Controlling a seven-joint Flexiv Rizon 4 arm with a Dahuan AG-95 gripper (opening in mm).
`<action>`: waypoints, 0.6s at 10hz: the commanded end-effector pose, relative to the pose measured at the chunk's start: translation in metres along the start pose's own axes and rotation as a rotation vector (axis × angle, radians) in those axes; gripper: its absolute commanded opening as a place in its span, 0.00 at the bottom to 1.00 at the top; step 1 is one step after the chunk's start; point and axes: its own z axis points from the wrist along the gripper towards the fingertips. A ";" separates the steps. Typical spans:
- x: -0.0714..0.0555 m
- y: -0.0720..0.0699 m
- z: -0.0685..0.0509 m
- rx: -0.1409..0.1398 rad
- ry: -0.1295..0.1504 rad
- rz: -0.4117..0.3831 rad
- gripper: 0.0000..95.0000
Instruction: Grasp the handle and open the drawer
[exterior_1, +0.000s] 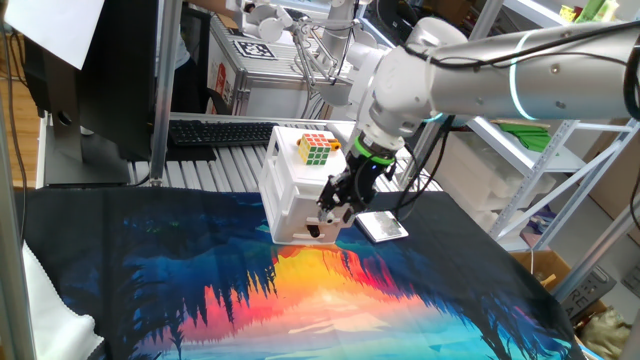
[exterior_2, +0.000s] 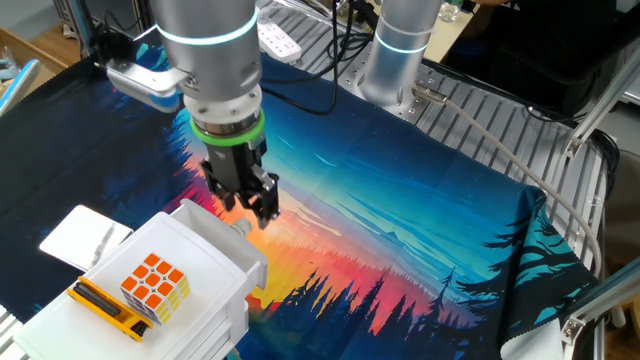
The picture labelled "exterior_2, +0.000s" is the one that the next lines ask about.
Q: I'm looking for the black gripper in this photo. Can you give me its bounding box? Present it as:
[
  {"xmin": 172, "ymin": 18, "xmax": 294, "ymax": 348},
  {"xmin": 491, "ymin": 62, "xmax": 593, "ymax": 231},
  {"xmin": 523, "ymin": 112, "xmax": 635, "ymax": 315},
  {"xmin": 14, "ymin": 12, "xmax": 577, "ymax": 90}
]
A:
[{"xmin": 199, "ymin": 138, "xmax": 281, "ymax": 230}]

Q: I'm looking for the white drawer with white handle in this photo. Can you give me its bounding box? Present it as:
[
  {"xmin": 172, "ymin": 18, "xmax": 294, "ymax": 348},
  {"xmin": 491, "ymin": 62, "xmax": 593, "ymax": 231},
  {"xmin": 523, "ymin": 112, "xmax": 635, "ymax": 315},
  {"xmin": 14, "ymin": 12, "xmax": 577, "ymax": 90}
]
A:
[{"xmin": 169, "ymin": 198, "xmax": 269, "ymax": 291}]

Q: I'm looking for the white plastic drawer cabinet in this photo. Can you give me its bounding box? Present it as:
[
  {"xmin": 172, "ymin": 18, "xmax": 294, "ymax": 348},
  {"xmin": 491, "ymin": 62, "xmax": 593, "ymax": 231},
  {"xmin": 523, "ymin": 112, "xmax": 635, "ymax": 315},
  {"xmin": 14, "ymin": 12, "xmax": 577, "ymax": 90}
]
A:
[{"xmin": 13, "ymin": 211, "xmax": 251, "ymax": 360}]

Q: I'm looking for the sunset forest print tablecloth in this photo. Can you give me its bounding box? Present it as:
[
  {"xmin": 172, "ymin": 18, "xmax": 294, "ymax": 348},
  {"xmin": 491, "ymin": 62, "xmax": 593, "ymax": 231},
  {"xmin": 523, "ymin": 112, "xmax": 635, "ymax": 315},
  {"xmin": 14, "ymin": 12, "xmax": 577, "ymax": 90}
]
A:
[{"xmin": 0, "ymin": 37, "xmax": 601, "ymax": 360}]

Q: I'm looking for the Rubik's cube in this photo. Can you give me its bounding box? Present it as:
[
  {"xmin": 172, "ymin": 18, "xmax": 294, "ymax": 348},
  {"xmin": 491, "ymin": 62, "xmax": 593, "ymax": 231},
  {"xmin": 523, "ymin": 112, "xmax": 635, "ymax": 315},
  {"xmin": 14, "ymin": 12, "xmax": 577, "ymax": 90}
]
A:
[{"xmin": 119, "ymin": 252, "xmax": 191, "ymax": 326}]

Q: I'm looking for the white power strip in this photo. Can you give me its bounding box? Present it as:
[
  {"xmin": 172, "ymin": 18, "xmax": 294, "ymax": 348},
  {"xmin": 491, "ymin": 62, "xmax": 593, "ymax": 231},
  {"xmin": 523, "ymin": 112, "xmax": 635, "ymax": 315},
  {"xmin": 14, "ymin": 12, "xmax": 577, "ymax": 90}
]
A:
[{"xmin": 257, "ymin": 19, "xmax": 303, "ymax": 64}]

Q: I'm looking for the white digital scale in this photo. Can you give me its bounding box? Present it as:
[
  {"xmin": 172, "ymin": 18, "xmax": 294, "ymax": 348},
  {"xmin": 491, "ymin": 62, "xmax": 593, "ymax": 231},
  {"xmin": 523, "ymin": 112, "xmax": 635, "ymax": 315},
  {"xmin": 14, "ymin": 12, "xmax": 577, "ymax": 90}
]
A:
[{"xmin": 38, "ymin": 203, "xmax": 135, "ymax": 272}]

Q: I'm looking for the yellow black tool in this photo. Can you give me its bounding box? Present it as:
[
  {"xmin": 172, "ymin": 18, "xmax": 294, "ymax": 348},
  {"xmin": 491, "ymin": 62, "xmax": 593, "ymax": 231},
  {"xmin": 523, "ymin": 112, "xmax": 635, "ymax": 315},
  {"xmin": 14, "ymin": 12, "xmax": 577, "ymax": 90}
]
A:
[{"xmin": 66, "ymin": 275, "xmax": 154, "ymax": 343}]

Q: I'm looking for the beige desk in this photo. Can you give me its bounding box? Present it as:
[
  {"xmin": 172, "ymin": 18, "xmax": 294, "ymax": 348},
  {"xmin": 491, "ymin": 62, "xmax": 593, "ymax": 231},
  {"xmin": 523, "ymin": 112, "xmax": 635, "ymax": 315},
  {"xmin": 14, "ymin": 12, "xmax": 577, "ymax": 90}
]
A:
[{"xmin": 423, "ymin": 7, "xmax": 476, "ymax": 64}]

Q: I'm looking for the white blue plastic panel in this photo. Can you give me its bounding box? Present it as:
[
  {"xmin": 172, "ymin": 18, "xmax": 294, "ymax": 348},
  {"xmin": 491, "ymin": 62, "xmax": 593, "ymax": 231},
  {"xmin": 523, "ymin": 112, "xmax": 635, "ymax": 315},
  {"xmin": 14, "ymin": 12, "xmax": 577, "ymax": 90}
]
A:
[{"xmin": 0, "ymin": 58, "xmax": 42, "ymax": 117}]

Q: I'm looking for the brown wooden board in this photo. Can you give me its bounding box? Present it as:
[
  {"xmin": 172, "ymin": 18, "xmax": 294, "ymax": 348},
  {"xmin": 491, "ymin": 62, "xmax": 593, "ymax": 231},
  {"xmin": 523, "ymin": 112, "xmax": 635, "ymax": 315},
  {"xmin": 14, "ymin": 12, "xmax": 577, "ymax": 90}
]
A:
[{"xmin": 0, "ymin": 27, "xmax": 71, "ymax": 86}]

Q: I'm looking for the clear plastic bottle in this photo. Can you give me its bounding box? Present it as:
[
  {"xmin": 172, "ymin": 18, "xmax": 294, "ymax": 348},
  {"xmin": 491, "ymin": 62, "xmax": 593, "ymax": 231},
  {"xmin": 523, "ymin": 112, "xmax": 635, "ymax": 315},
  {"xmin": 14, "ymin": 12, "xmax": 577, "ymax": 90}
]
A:
[{"xmin": 438, "ymin": 0, "xmax": 462, "ymax": 24}]

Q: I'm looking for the black equipment case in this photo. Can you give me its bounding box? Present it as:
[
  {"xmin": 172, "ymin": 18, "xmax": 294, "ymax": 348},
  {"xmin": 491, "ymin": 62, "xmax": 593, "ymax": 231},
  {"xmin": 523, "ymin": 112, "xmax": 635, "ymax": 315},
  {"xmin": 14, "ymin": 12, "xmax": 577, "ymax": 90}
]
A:
[{"xmin": 442, "ymin": 0, "xmax": 640, "ymax": 119}]

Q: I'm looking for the green wrist flange ring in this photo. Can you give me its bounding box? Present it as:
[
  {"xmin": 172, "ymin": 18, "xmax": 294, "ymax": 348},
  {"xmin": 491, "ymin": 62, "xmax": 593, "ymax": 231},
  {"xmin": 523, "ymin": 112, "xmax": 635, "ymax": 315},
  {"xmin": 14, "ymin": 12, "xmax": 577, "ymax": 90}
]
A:
[{"xmin": 189, "ymin": 108, "xmax": 266, "ymax": 148}]

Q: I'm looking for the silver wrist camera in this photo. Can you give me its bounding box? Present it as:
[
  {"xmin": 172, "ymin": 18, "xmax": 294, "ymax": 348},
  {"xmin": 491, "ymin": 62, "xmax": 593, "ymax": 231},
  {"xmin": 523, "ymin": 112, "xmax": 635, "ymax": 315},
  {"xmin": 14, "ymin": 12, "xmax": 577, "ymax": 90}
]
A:
[{"xmin": 104, "ymin": 58, "xmax": 189, "ymax": 114}]

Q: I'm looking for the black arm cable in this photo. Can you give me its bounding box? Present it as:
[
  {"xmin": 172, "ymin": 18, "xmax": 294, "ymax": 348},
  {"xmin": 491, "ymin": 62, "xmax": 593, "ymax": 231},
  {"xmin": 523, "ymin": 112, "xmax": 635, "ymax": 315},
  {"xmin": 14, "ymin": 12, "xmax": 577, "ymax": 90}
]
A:
[{"xmin": 259, "ymin": 0, "xmax": 374, "ymax": 116}]

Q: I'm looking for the aluminium frame beam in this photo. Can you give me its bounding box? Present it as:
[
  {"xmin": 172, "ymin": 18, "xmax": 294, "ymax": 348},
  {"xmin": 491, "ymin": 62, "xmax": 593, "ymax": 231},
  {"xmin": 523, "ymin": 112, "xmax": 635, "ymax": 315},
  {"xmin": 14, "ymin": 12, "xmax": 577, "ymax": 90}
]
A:
[{"xmin": 52, "ymin": 0, "xmax": 151, "ymax": 51}]

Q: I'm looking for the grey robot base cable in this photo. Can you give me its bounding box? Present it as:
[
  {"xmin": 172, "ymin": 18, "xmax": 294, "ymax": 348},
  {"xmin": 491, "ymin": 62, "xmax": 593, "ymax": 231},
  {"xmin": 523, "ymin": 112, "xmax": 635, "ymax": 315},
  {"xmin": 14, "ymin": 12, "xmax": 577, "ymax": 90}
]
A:
[{"xmin": 412, "ymin": 82, "xmax": 604, "ymax": 279}]

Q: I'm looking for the slanted aluminium frame strut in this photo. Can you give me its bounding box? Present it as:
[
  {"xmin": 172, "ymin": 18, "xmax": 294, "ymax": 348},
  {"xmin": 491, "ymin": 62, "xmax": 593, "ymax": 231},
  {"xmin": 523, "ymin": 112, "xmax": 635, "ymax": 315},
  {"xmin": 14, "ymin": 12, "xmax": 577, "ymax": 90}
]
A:
[{"xmin": 563, "ymin": 47, "xmax": 640, "ymax": 159}]

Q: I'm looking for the black cable loop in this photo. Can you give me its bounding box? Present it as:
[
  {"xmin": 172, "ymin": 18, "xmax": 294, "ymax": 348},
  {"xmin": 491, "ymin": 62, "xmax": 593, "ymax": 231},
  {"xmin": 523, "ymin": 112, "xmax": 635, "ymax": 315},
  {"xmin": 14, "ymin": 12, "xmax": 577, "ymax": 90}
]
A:
[{"xmin": 524, "ymin": 104, "xmax": 622, "ymax": 261}]

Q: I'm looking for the aluminium frame post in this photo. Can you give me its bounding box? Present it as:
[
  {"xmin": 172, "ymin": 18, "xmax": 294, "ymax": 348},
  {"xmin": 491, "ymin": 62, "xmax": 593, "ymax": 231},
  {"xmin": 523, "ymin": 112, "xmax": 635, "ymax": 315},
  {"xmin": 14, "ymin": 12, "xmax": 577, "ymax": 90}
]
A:
[{"xmin": 558, "ymin": 257, "xmax": 640, "ymax": 360}]

